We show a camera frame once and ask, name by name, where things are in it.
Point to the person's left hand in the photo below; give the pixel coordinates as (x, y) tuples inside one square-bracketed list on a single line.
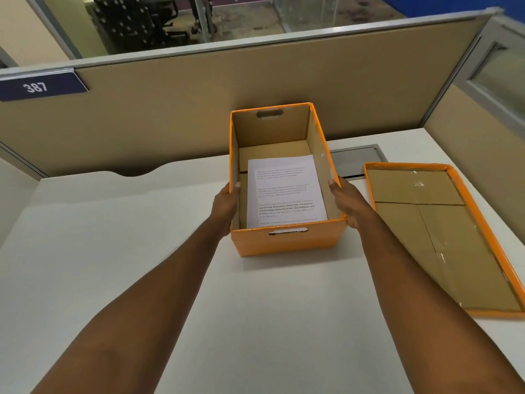
[(223, 209)]

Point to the person's right hand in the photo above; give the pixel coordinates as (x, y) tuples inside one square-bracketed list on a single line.
[(352, 205)]

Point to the person's right thumb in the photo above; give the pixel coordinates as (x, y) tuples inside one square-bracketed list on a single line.
[(335, 191)]

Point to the person's left thumb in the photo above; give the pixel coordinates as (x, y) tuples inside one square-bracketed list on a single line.
[(233, 192)]

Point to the orange cardboard storage box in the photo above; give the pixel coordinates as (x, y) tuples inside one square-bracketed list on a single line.
[(287, 237)]

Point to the person's left forearm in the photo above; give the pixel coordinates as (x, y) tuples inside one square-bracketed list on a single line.
[(135, 307)]

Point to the person's right forearm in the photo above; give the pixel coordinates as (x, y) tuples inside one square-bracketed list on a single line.
[(426, 307)]

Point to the white printed paper sheet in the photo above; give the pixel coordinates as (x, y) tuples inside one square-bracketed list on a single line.
[(285, 190)]

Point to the beige cubicle partition panel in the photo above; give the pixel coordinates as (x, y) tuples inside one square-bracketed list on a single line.
[(246, 90)]

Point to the orange cardboard box lid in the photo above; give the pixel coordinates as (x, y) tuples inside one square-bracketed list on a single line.
[(447, 237)]

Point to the beige side partition with window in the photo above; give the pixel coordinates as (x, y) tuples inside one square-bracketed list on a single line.
[(484, 114)]

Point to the black office chair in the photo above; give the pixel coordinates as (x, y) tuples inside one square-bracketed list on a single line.
[(131, 22)]

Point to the dark blue number sign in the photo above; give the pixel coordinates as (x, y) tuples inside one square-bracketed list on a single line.
[(39, 86)]

